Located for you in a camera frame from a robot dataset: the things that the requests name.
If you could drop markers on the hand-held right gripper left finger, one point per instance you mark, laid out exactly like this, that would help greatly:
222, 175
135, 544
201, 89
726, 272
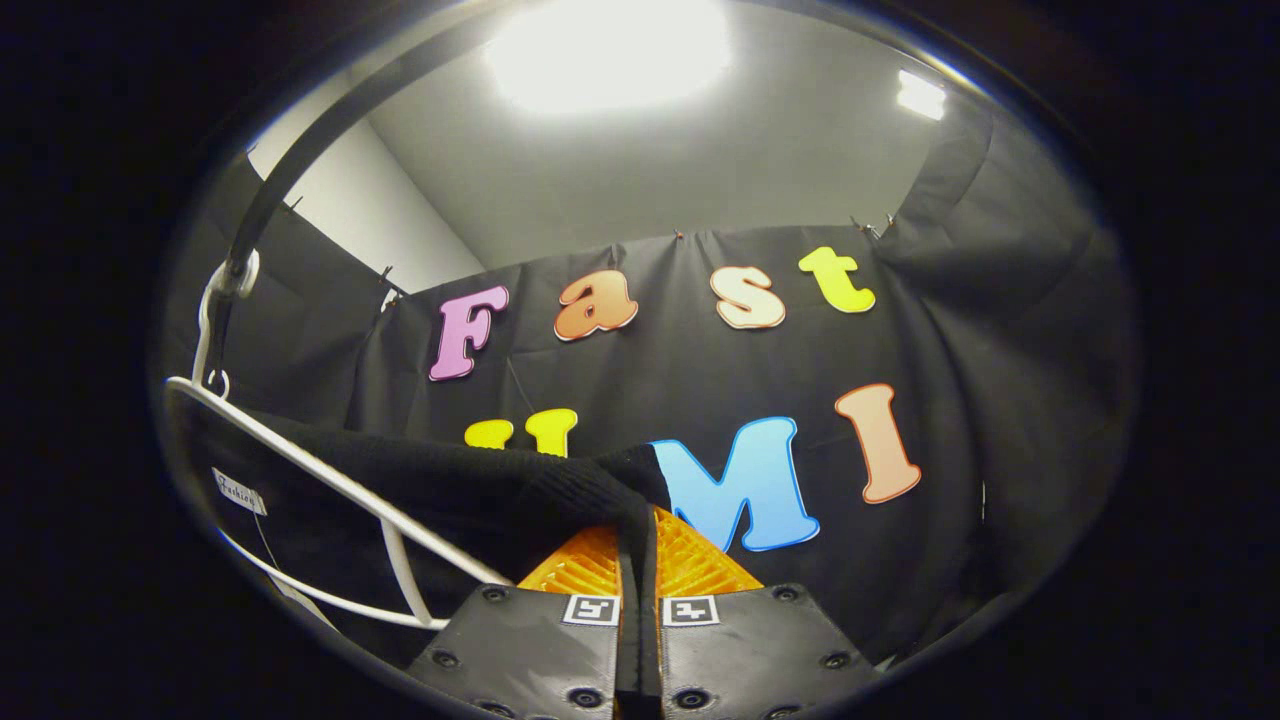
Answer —
520, 650

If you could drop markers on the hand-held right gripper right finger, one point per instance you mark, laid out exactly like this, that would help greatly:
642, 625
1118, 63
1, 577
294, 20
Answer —
760, 650

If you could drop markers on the black jacket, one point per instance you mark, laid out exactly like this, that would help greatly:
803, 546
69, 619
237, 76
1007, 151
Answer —
450, 470

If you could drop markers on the white plastic clothes hanger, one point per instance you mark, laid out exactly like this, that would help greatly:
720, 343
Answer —
380, 508

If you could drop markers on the black backdrop cloth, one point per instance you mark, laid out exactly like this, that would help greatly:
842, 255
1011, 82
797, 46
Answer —
950, 400

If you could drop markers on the small ceiling light panel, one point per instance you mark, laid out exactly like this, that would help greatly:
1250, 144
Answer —
920, 95

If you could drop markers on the large ceiling light panel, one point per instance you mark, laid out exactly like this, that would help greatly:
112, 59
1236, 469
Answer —
610, 55

